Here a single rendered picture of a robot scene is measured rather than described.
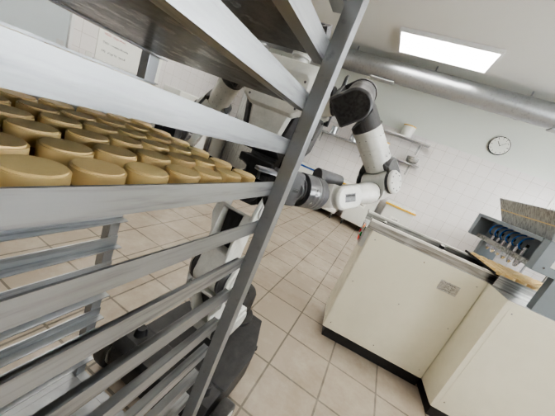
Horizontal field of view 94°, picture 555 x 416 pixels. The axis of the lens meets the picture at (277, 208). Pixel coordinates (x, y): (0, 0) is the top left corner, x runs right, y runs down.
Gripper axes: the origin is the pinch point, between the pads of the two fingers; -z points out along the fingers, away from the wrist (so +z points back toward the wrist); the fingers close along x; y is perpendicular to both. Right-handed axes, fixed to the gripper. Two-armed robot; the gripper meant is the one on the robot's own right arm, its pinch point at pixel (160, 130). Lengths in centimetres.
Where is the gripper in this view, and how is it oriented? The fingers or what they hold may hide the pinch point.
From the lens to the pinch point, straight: 79.3
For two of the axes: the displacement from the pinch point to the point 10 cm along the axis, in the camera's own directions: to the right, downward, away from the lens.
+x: 3.7, -8.9, -2.6
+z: -0.8, -3.1, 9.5
